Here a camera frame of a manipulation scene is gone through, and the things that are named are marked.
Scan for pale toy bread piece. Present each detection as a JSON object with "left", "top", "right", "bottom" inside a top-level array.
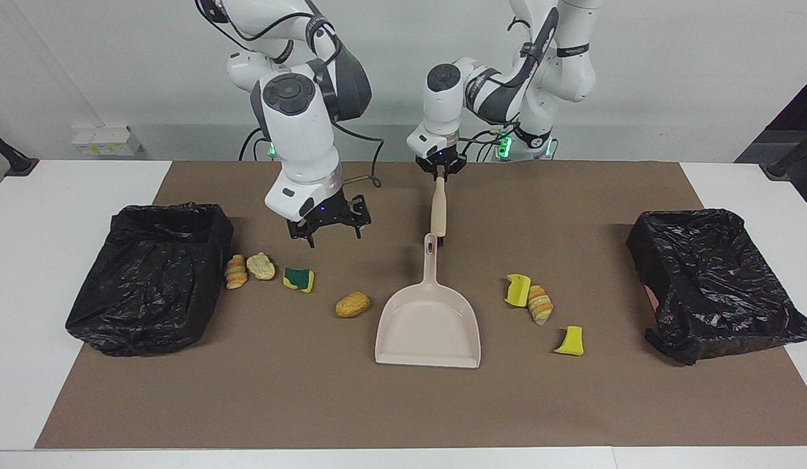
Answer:
[{"left": 246, "top": 252, "right": 276, "bottom": 281}]

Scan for yellow sponge piece green specks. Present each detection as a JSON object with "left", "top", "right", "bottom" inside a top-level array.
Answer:
[{"left": 505, "top": 274, "right": 531, "bottom": 307}]

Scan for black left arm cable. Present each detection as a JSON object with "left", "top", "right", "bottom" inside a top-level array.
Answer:
[{"left": 457, "top": 7, "right": 560, "bottom": 163}]

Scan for bin with black bag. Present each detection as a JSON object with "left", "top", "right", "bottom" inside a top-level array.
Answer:
[
  {"left": 626, "top": 208, "right": 807, "bottom": 366},
  {"left": 65, "top": 203, "right": 235, "bottom": 357}
]

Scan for brown toy bread roll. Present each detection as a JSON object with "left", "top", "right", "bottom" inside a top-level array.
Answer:
[{"left": 335, "top": 291, "right": 371, "bottom": 319}]

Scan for striped toy croissant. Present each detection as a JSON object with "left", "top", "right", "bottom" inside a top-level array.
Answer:
[
  {"left": 528, "top": 285, "right": 554, "bottom": 326},
  {"left": 224, "top": 254, "right": 248, "bottom": 290}
]

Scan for black right base cable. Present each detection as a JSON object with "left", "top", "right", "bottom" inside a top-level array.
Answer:
[{"left": 239, "top": 127, "right": 267, "bottom": 162}]

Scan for green and yellow sponge piece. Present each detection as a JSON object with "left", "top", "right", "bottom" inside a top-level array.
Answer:
[{"left": 283, "top": 267, "right": 315, "bottom": 294}]

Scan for beige plastic dustpan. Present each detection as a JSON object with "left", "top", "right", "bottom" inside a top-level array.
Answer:
[{"left": 375, "top": 233, "right": 482, "bottom": 369}]

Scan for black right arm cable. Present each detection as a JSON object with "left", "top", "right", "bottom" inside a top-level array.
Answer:
[{"left": 195, "top": 0, "right": 386, "bottom": 190}]

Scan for beige hand brush black bristles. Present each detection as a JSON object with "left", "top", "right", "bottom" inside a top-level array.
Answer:
[{"left": 430, "top": 176, "right": 451, "bottom": 247}]

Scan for brown table mat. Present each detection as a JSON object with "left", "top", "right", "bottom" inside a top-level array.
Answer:
[{"left": 35, "top": 161, "right": 807, "bottom": 450}]

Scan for white wall socket box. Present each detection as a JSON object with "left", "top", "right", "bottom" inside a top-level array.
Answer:
[{"left": 72, "top": 126, "right": 144, "bottom": 156}]

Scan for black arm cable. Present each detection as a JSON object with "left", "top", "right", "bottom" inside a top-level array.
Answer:
[
  {"left": 457, "top": 7, "right": 560, "bottom": 163},
  {"left": 195, "top": 0, "right": 386, "bottom": 190}
]

